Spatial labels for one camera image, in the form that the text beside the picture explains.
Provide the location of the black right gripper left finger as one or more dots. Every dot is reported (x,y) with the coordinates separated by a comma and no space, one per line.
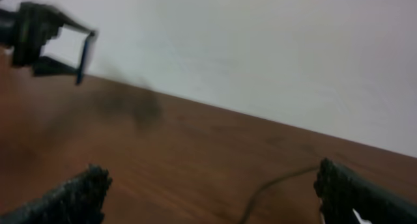
(78,200)

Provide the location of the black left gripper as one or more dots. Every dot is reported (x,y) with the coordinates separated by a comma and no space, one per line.
(35,25)

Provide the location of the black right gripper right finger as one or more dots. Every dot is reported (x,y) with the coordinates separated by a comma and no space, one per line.
(344,193)

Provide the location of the blue Samsung Galaxy smartphone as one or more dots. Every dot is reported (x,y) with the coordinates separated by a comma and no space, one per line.
(84,56)

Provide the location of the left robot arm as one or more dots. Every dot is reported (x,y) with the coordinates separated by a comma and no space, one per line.
(8,20)

